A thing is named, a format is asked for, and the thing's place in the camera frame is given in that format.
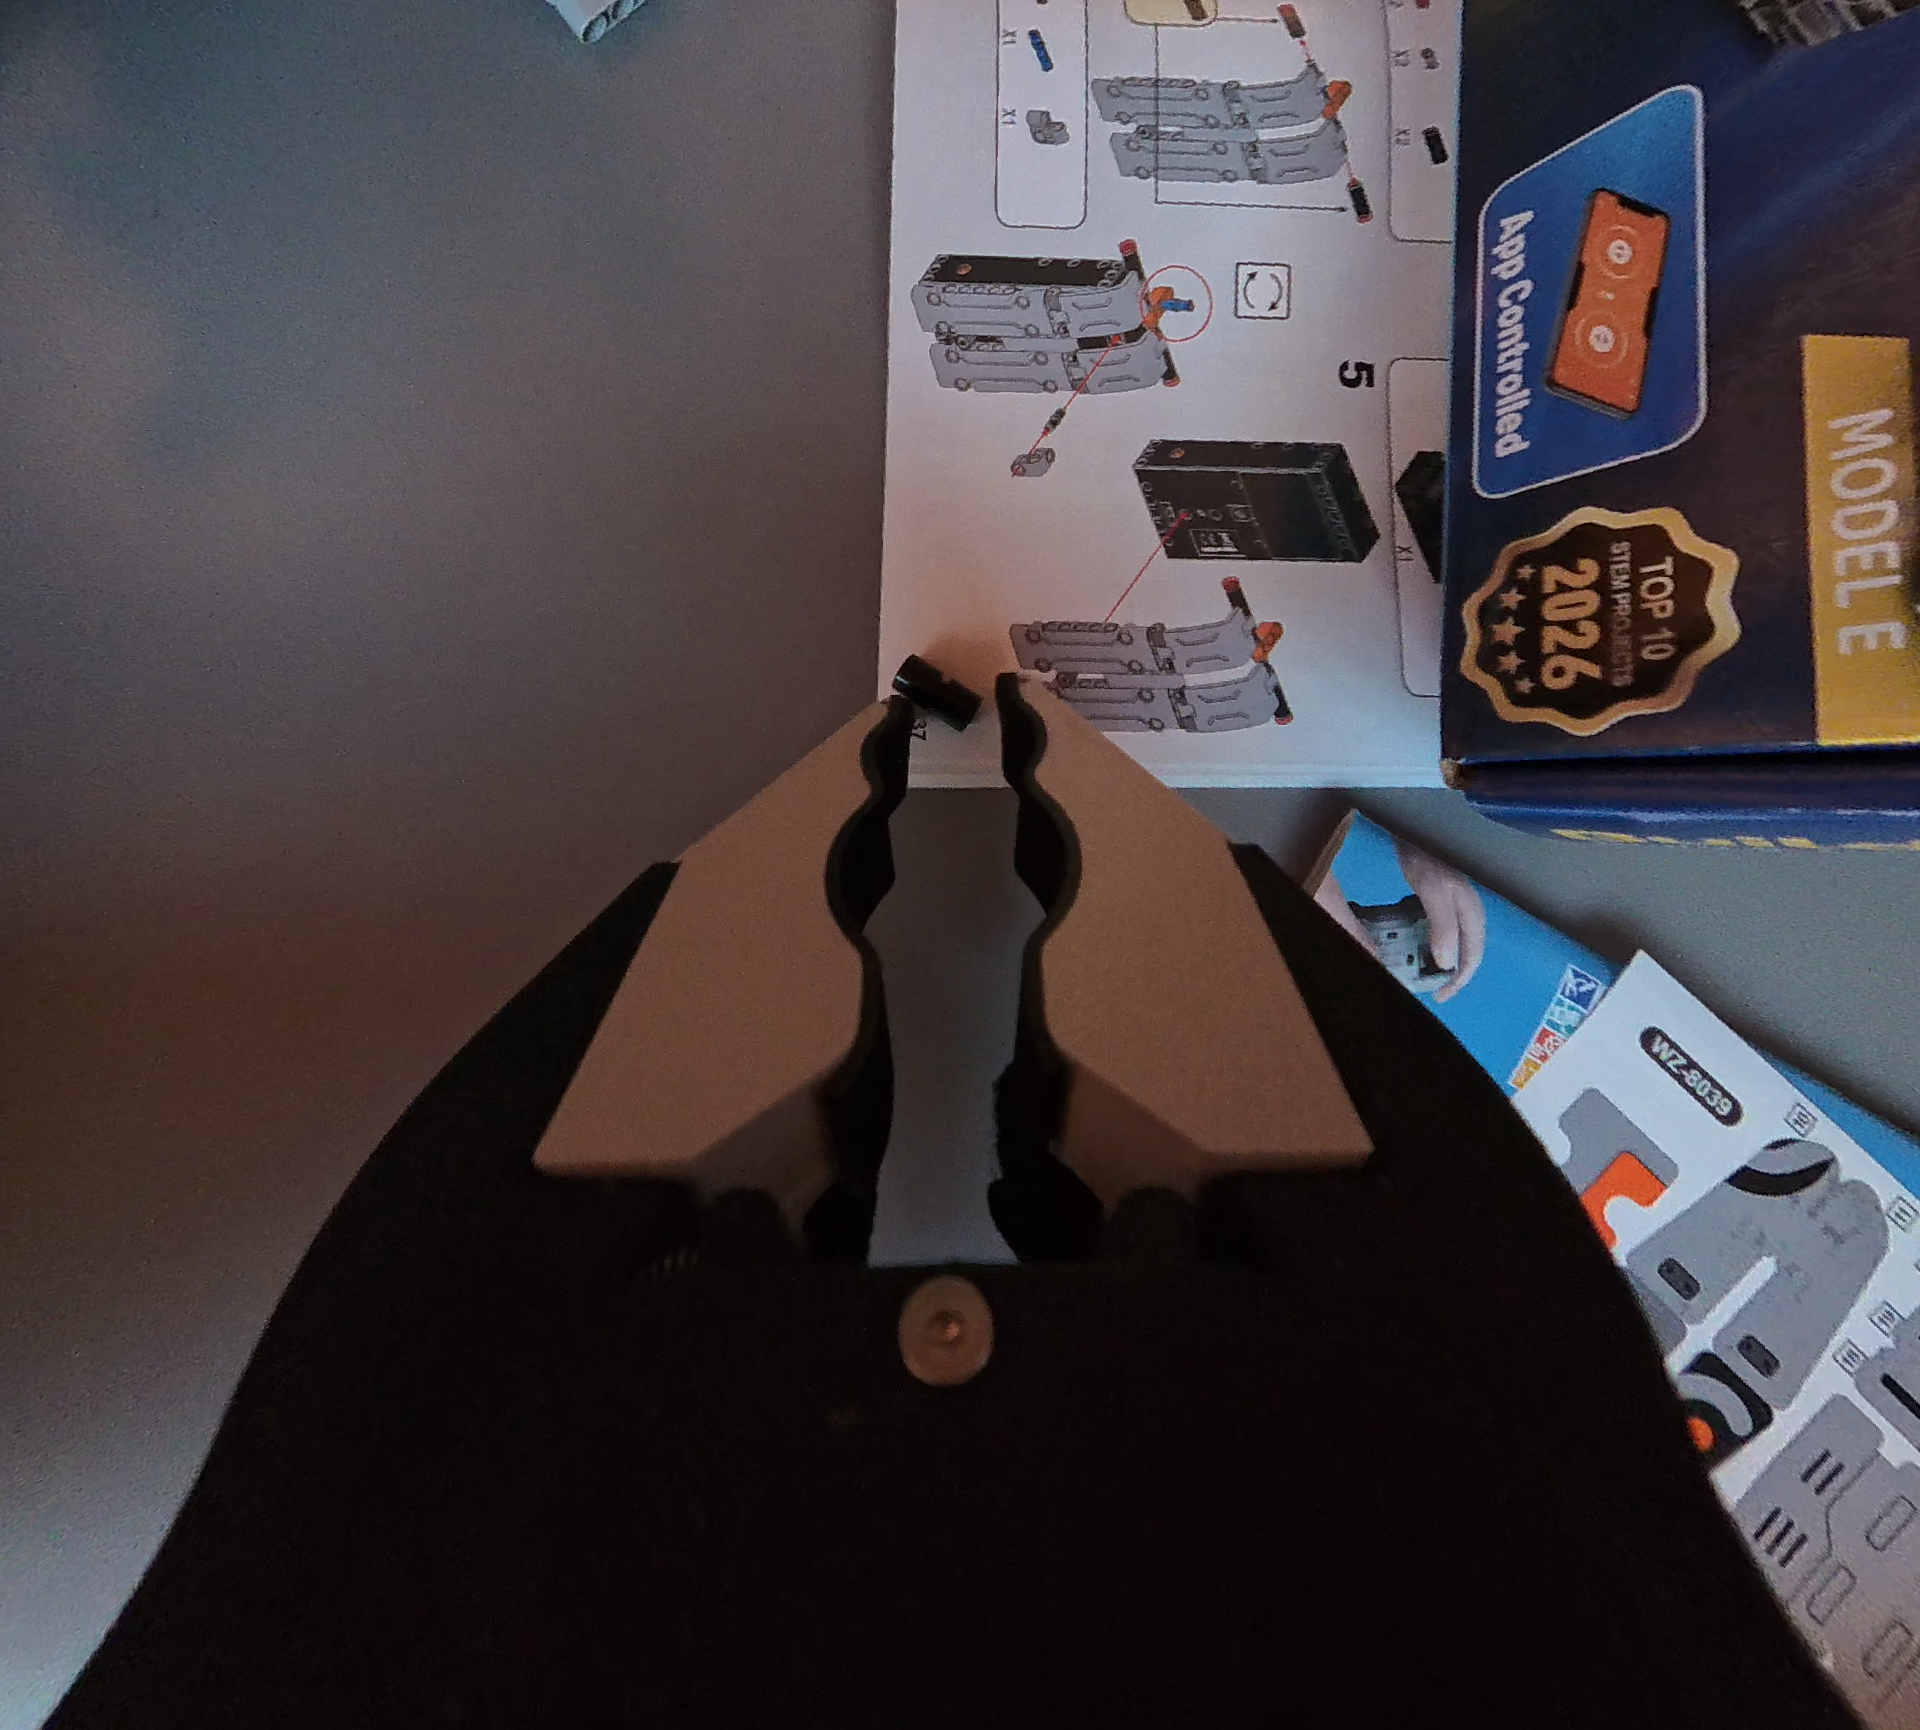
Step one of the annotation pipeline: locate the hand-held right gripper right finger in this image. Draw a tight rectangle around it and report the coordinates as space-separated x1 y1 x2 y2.
985 674 1378 1264

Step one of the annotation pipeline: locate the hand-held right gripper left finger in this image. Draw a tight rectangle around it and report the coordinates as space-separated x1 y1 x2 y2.
533 698 918 1264

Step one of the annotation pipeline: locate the small black connector pin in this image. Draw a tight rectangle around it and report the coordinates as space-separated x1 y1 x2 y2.
889 650 985 730

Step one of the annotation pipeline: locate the grey desk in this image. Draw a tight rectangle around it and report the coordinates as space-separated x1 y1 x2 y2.
0 0 1920 1723

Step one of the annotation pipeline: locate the blue cover booklet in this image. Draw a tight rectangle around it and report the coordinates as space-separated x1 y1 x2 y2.
1302 806 1920 1213

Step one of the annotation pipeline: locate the open instruction booklet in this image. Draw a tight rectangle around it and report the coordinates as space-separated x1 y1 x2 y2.
873 0 1469 794

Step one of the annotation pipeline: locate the white sticker sheet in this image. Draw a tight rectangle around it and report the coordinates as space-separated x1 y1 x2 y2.
1506 948 1920 1730

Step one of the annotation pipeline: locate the blue toy kit box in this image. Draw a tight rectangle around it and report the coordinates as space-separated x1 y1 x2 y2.
1437 0 1920 851

